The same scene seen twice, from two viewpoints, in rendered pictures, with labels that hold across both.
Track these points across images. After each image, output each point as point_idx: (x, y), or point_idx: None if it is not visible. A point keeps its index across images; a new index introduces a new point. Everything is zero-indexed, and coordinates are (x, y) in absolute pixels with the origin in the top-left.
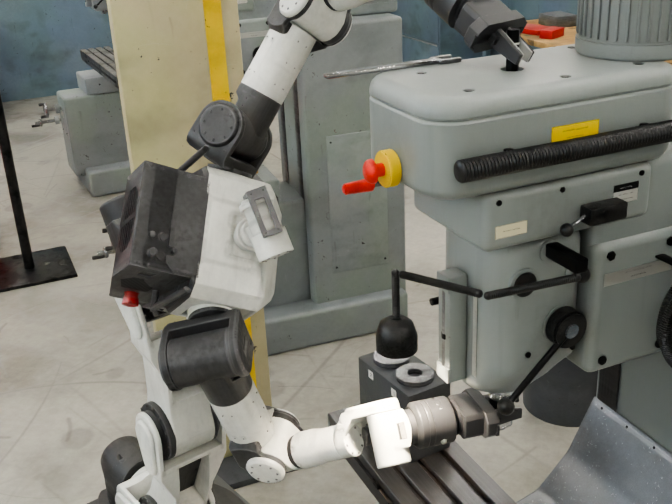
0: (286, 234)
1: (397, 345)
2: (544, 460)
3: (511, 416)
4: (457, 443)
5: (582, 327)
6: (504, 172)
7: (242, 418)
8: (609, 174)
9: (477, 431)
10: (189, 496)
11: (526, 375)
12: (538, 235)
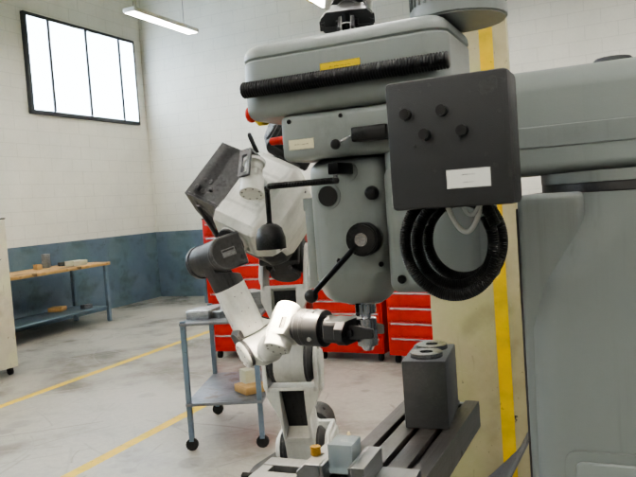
0: (256, 179)
1: (258, 238)
2: None
3: (362, 333)
4: (458, 430)
5: (371, 238)
6: (268, 89)
7: (226, 306)
8: (384, 106)
9: (332, 337)
10: (304, 430)
11: (344, 282)
12: (325, 151)
